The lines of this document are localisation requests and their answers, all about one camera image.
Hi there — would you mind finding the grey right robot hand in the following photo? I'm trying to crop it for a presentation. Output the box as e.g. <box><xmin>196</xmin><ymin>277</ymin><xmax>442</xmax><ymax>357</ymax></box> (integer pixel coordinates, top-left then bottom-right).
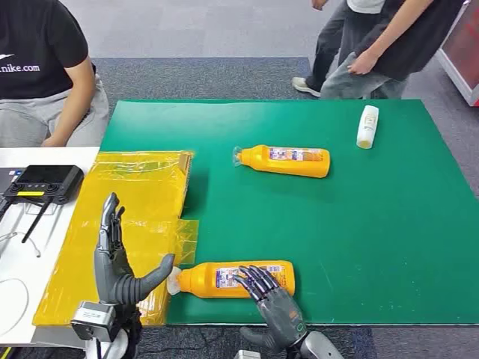
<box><xmin>232</xmin><ymin>265</ymin><xmax>307</xmax><ymax>354</ymax></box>

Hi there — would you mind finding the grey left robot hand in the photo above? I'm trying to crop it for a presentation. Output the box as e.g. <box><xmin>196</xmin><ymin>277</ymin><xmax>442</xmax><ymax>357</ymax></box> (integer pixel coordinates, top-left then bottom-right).
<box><xmin>93</xmin><ymin>191</ymin><xmax>176</xmax><ymax>306</ymax></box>

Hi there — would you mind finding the orange bottle with label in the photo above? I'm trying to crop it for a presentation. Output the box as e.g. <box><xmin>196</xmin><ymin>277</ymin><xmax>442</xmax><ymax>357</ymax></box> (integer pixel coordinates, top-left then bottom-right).
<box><xmin>232</xmin><ymin>144</ymin><xmax>331</xmax><ymax>180</ymax></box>
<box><xmin>166</xmin><ymin>260</ymin><xmax>295</xmax><ymax>300</ymax></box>

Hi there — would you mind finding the small white bottle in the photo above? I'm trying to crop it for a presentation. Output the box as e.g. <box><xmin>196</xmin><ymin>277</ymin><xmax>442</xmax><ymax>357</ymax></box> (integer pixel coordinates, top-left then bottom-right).
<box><xmin>356</xmin><ymin>104</ymin><xmax>379</xmax><ymax>150</ymax></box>

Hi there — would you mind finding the yellow film covered cardboard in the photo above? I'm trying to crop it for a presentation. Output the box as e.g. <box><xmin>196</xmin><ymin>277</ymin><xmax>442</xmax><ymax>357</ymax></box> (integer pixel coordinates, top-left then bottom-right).
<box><xmin>32</xmin><ymin>150</ymin><xmax>200</xmax><ymax>328</ymax></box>

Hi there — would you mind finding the green table mat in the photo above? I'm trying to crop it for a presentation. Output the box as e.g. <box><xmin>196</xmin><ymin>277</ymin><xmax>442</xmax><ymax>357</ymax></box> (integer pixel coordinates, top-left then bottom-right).
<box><xmin>100</xmin><ymin>99</ymin><xmax>479</xmax><ymax>327</ymax></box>

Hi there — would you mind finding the black remote controller with antennas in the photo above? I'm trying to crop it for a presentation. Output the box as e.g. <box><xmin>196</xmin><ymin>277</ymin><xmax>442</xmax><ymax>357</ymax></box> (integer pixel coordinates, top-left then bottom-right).
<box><xmin>0</xmin><ymin>165</ymin><xmax>85</xmax><ymax>245</ymax></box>

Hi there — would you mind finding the seated person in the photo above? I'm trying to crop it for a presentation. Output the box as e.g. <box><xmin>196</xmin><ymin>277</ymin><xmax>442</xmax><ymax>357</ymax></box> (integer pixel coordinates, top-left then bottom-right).
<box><xmin>0</xmin><ymin>0</ymin><xmax>110</xmax><ymax>148</ymax></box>

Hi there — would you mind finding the standing person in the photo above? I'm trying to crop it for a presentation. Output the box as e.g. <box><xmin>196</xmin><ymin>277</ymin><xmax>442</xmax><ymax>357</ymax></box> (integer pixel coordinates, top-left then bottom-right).
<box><xmin>292</xmin><ymin>0</ymin><xmax>465</xmax><ymax>100</ymax></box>

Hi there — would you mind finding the red and white cabinet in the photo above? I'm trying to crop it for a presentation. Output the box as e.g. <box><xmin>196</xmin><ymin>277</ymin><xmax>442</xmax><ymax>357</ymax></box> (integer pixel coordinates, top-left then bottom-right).
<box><xmin>434</xmin><ymin>0</ymin><xmax>479</xmax><ymax>108</ymax></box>

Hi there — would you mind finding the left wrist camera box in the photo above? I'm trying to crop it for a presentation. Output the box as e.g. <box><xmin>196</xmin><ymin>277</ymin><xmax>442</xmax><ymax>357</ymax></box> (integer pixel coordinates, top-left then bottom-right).
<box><xmin>70</xmin><ymin>301</ymin><xmax>118</xmax><ymax>344</ymax></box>

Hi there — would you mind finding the thin white cable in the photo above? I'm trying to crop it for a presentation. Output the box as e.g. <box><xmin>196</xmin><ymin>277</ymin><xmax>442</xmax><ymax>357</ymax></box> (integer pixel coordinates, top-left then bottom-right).
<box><xmin>0</xmin><ymin>277</ymin><xmax>29</xmax><ymax>338</ymax></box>
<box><xmin>0</xmin><ymin>230</ymin><xmax>42</xmax><ymax>259</ymax></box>

